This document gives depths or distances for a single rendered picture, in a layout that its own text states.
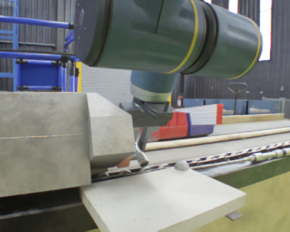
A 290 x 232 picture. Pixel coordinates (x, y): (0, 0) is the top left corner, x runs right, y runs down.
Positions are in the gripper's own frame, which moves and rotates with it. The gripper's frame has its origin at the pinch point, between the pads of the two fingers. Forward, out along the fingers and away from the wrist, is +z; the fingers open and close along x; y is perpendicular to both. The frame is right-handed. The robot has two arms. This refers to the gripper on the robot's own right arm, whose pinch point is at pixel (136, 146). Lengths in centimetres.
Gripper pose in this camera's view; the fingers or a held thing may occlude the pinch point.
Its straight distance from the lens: 62.1
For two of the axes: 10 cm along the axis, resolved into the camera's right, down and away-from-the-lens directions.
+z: -2.2, 8.5, 4.8
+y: -4.0, -5.2, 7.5
